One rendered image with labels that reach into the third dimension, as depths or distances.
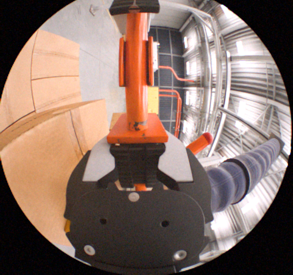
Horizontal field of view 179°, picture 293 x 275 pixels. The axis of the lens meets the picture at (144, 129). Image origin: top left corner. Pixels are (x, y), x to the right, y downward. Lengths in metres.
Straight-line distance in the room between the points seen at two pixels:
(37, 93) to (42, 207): 0.68
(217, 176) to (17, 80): 1.01
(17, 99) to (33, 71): 0.20
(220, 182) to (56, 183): 0.40
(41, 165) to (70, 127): 0.09
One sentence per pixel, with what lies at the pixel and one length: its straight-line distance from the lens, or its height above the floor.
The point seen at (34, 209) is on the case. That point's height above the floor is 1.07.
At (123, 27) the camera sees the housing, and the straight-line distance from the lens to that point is 0.16.
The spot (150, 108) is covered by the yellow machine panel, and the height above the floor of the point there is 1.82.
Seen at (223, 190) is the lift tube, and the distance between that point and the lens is 0.35.
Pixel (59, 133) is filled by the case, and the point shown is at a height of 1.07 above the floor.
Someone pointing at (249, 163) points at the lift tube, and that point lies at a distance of 0.52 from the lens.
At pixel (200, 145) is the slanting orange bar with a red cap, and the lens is 0.16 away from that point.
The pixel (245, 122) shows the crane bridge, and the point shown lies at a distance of 1.96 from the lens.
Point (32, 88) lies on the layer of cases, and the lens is 0.75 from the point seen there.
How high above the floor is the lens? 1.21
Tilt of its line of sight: 1 degrees up
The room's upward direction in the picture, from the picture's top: 88 degrees clockwise
